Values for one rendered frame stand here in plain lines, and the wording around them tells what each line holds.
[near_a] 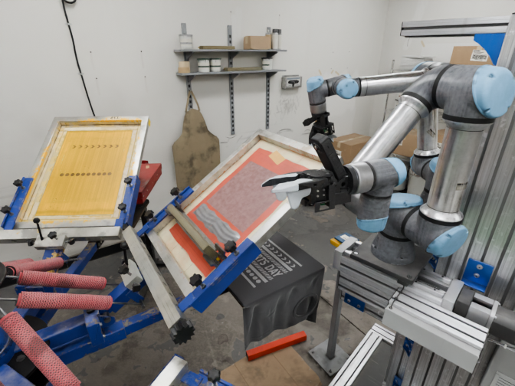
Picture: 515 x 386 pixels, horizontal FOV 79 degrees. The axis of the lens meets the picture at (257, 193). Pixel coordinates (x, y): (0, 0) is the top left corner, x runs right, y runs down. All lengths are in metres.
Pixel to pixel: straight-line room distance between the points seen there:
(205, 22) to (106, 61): 0.99
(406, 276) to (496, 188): 0.39
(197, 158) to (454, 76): 2.83
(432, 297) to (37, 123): 2.94
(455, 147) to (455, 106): 0.11
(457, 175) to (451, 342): 0.49
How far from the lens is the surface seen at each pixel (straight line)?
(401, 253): 1.21
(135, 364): 2.54
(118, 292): 1.37
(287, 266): 1.61
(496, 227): 1.27
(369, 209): 0.83
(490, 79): 0.93
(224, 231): 1.29
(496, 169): 1.22
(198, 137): 3.38
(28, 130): 3.14
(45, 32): 3.09
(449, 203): 1.03
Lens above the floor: 1.94
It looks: 25 degrees down
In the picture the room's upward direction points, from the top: straight up
